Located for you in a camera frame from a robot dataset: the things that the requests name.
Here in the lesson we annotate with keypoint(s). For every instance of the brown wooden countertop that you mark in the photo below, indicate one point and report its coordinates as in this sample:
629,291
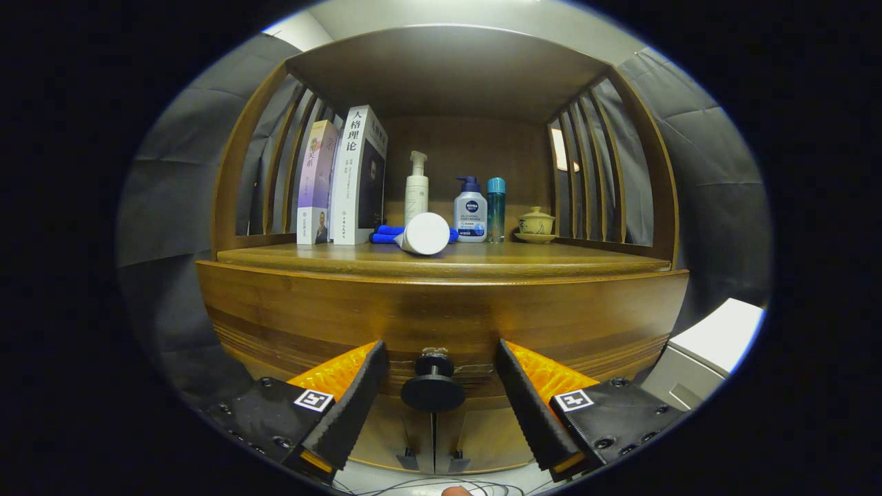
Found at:
551,256

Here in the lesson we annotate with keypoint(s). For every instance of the purple book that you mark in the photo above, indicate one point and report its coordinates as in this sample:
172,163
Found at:
315,186

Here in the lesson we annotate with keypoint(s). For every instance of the brown wooden drawer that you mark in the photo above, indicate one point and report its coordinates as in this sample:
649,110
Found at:
441,310

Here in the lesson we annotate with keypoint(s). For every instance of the white bottle with blue cap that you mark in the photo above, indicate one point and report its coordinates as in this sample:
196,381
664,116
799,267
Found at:
470,213

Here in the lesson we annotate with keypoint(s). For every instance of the white and green tube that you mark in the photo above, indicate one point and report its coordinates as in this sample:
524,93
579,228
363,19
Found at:
427,234

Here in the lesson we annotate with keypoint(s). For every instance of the white appliance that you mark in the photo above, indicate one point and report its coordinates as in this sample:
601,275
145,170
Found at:
723,337

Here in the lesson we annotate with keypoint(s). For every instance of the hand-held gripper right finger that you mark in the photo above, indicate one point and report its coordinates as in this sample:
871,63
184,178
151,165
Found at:
530,413

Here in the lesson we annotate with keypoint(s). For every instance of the beige lidded teacup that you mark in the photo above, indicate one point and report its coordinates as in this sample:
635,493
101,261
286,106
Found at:
535,222

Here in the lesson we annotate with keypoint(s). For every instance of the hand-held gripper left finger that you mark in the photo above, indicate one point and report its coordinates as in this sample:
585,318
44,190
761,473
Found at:
355,413

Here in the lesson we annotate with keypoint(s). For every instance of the teal slim bottle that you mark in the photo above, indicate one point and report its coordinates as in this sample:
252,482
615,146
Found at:
496,210

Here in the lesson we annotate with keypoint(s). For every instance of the white and black book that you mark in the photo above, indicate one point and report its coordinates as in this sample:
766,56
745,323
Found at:
348,179

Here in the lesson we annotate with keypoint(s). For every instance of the brown wooden cabinet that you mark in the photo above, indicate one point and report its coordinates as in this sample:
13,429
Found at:
468,145

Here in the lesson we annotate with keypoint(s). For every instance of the blue folded cloth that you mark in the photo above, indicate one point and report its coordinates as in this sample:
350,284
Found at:
386,233

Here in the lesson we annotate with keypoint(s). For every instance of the white pump bottle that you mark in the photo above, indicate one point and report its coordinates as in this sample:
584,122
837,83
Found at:
416,196

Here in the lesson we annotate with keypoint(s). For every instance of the wooden cabinet door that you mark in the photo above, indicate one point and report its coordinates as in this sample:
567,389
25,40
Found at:
482,434
393,430

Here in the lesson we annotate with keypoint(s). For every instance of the black round drawer knob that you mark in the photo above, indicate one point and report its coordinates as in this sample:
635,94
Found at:
433,393

